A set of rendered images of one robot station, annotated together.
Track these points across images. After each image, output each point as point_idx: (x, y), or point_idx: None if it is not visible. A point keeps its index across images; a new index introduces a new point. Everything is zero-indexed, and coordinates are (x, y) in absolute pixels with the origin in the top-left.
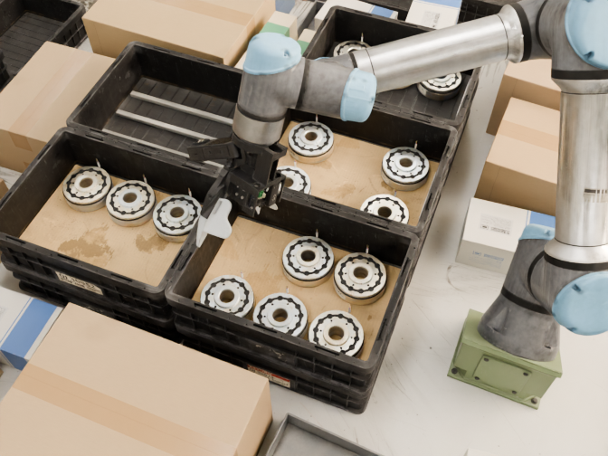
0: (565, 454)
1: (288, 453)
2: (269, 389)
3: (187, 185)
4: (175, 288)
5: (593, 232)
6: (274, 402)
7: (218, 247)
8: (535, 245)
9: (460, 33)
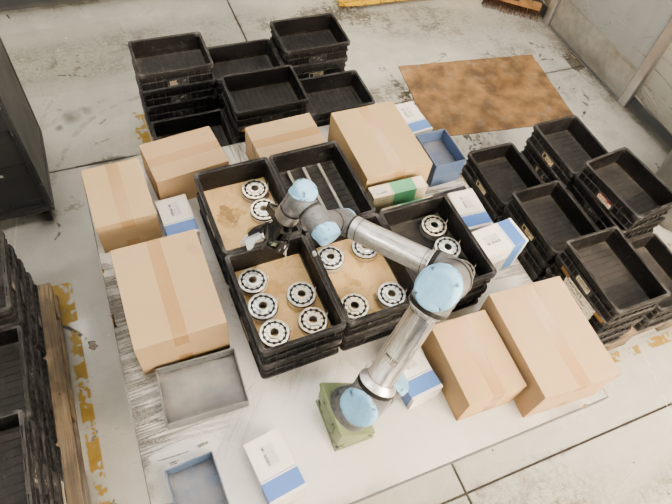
0: (323, 479)
1: (220, 364)
2: (226, 327)
3: None
4: (233, 257)
5: (378, 375)
6: (238, 341)
7: (275, 258)
8: None
9: (403, 244)
